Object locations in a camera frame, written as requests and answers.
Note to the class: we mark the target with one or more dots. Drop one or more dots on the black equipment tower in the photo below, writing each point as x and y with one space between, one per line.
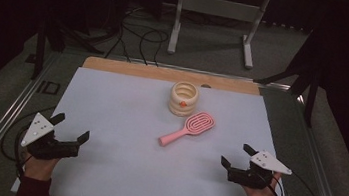
119 0

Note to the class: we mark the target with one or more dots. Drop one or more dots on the white metal stand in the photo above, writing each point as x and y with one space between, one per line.
214 7

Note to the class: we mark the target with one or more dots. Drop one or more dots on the metal frame rail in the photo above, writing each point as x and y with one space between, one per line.
1 127
320 183

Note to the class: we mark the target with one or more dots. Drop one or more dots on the cream ribbed cup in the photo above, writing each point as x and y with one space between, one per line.
182 107

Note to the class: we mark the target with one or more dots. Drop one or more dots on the pink hairbrush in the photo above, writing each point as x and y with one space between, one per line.
199 124

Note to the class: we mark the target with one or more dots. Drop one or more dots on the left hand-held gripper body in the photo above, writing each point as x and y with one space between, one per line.
52 148

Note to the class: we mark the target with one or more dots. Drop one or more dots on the white table mat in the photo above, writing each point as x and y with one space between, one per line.
121 158

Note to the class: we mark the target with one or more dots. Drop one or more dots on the person's left hand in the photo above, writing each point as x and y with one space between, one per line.
40 168

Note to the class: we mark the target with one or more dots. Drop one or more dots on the black stand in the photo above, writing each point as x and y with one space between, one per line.
310 94
40 48

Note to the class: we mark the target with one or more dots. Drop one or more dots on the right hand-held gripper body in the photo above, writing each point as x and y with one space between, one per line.
250 178

